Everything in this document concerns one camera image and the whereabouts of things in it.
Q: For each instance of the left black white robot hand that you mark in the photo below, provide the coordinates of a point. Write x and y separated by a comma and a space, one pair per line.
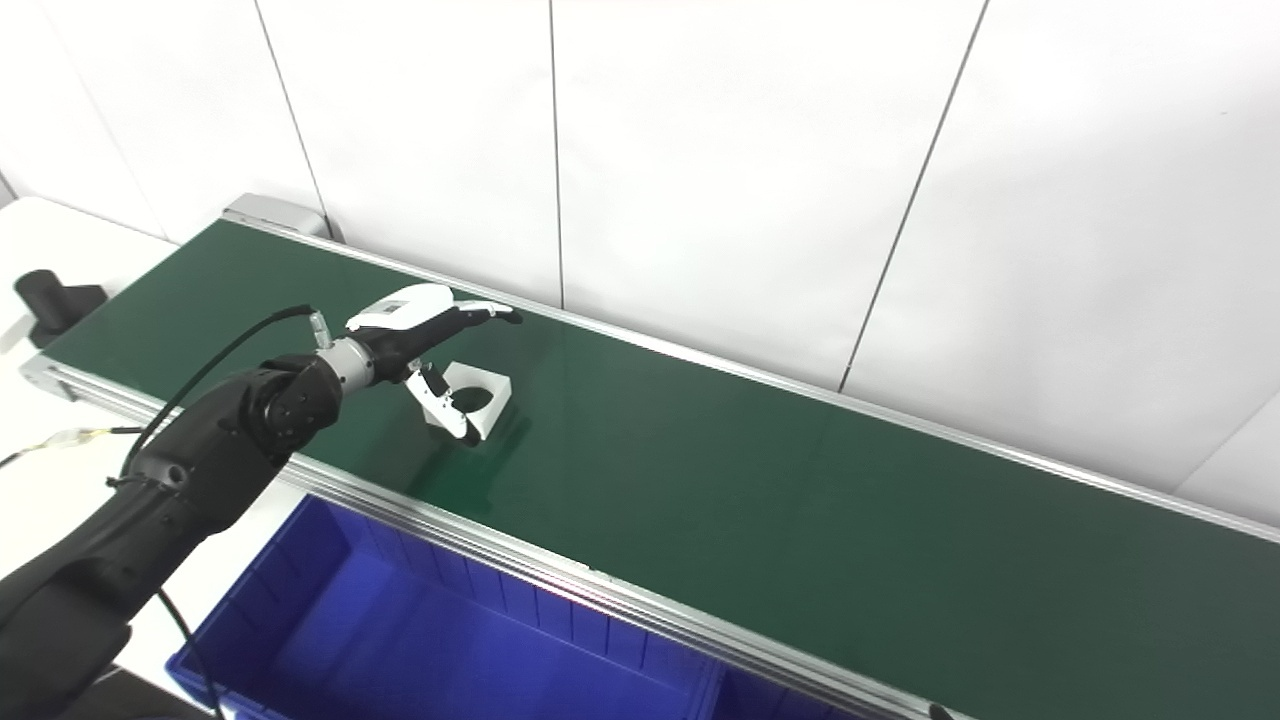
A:
405, 315

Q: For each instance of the white square part round hole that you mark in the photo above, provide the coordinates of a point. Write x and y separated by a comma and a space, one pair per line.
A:
495, 395

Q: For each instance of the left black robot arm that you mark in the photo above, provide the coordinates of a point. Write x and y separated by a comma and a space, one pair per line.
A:
200, 440

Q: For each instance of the grey conveyor end housing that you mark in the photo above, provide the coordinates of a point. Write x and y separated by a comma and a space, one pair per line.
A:
270, 212

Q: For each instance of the blue plastic bin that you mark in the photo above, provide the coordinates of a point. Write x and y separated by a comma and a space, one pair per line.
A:
400, 640
760, 705

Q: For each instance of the green conveyor belt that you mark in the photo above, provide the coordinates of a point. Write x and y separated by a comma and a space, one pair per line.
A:
450, 530
800, 520

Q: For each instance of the black cylinder block part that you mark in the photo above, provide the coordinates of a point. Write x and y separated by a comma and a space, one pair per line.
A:
45, 300

